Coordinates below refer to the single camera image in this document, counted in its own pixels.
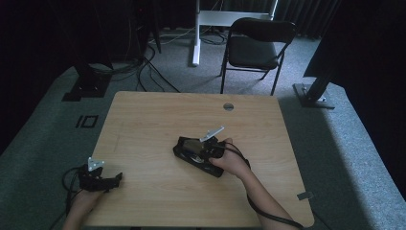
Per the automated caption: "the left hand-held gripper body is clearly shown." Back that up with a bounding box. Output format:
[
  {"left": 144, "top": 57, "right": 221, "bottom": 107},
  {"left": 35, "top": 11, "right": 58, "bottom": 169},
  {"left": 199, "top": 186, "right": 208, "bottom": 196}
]
[{"left": 79, "top": 156, "right": 112, "bottom": 193}]

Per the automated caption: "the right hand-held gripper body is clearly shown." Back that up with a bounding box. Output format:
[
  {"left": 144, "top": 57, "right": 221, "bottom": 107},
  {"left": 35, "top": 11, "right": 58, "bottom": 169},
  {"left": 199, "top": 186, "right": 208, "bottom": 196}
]
[{"left": 198, "top": 126, "right": 226, "bottom": 161}]

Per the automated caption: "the black pencil case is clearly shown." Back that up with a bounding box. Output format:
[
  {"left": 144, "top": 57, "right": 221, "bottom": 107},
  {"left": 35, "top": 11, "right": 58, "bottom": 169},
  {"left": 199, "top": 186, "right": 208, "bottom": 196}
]
[{"left": 171, "top": 136, "right": 226, "bottom": 178}]

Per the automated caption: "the person's left hand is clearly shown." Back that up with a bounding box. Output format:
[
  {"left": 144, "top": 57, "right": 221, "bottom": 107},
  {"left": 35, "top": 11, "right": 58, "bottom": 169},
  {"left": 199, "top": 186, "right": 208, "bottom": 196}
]
[{"left": 68, "top": 190, "right": 106, "bottom": 216}]

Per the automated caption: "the person's right hand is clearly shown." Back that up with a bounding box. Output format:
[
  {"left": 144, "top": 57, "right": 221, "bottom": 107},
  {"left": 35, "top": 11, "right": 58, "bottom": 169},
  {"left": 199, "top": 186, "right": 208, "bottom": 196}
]
[{"left": 209, "top": 137, "right": 252, "bottom": 178}]

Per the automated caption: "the black stand with flat base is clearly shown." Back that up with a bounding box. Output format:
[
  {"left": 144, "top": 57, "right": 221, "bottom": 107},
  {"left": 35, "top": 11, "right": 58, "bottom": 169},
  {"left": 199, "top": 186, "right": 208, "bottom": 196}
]
[{"left": 61, "top": 61, "right": 113, "bottom": 103}]

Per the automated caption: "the grey tape piece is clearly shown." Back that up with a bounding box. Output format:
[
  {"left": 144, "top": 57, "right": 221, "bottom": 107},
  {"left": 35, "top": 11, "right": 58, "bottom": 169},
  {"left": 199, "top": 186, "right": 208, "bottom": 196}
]
[{"left": 296, "top": 191, "right": 315, "bottom": 201}]

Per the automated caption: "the black folding chair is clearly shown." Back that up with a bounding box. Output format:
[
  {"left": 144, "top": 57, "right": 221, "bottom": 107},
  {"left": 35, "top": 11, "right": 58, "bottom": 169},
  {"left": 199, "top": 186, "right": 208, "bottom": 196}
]
[{"left": 219, "top": 16, "right": 298, "bottom": 97}]

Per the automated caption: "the black stand with grey base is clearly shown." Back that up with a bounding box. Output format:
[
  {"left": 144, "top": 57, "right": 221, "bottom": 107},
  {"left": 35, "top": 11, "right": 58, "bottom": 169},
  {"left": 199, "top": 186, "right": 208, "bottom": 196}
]
[{"left": 292, "top": 68, "right": 336, "bottom": 110}]

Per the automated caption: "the dark curtain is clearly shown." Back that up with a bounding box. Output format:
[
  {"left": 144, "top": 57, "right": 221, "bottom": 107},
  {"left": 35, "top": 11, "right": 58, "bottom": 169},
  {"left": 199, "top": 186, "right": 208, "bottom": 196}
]
[{"left": 274, "top": 0, "right": 339, "bottom": 40}]

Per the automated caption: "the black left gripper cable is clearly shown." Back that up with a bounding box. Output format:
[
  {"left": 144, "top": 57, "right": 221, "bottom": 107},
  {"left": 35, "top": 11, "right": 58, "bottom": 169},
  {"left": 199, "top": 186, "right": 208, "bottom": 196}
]
[{"left": 49, "top": 165, "right": 88, "bottom": 230}]

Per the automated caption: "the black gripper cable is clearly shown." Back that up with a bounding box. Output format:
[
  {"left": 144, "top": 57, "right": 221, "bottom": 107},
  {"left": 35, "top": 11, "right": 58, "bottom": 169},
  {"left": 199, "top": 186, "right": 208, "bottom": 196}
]
[
  {"left": 49, "top": 165, "right": 88, "bottom": 230},
  {"left": 222, "top": 141, "right": 305, "bottom": 230}
]

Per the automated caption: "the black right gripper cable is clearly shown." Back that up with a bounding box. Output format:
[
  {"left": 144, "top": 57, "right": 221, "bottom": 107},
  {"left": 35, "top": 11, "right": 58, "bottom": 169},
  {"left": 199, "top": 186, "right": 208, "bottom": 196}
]
[{"left": 222, "top": 141, "right": 305, "bottom": 230}]

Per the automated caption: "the black floor cable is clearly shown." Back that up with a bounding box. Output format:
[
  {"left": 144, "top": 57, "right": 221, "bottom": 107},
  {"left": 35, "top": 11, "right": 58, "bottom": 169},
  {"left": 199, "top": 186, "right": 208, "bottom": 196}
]
[{"left": 136, "top": 44, "right": 182, "bottom": 94}]

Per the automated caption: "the bundle of floor cables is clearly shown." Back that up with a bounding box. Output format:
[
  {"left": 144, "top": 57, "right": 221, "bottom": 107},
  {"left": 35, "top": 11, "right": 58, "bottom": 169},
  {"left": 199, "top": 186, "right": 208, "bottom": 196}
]
[{"left": 88, "top": 59, "right": 143, "bottom": 80}]

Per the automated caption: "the white floor cable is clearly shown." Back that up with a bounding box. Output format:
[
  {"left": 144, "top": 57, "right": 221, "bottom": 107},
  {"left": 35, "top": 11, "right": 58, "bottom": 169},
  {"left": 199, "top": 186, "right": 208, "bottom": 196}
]
[{"left": 148, "top": 26, "right": 196, "bottom": 46}]

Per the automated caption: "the white desk frame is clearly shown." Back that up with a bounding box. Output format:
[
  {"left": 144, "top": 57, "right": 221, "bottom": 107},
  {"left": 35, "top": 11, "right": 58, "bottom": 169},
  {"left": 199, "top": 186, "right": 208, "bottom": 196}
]
[{"left": 191, "top": 0, "right": 280, "bottom": 67}]

